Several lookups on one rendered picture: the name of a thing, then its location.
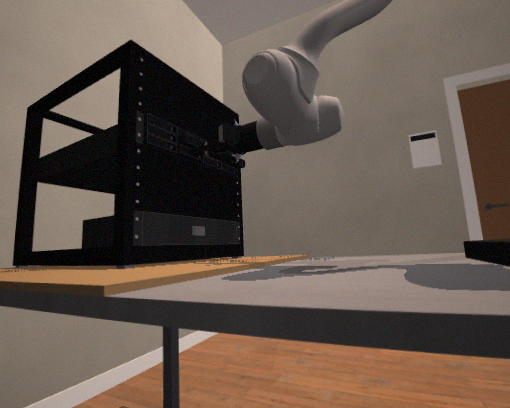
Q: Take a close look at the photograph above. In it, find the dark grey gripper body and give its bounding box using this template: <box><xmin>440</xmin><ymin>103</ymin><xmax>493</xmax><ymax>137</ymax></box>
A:
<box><xmin>230</xmin><ymin>121</ymin><xmax>264</xmax><ymax>155</ymax></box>

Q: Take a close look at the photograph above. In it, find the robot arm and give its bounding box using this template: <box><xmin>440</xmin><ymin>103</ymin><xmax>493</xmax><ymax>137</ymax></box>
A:
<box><xmin>242</xmin><ymin>0</ymin><xmax>393</xmax><ymax>150</ymax></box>

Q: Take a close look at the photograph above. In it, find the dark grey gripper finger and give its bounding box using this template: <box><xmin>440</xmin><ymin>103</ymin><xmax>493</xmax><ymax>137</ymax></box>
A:
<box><xmin>190</xmin><ymin>144</ymin><xmax>242</xmax><ymax>164</ymax></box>
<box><xmin>190</xmin><ymin>120</ymin><xmax>239</xmax><ymax>152</ymax></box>

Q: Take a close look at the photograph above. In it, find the tan flat board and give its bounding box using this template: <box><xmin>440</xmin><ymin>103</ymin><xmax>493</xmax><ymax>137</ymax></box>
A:
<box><xmin>0</xmin><ymin>255</ymin><xmax>308</xmax><ymax>296</ymax></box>

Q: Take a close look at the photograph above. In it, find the black metal rack frame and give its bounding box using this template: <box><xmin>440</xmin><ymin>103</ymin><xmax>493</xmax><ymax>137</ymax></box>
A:
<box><xmin>13</xmin><ymin>40</ymin><xmax>244</xmax><ymax>269</ymax></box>

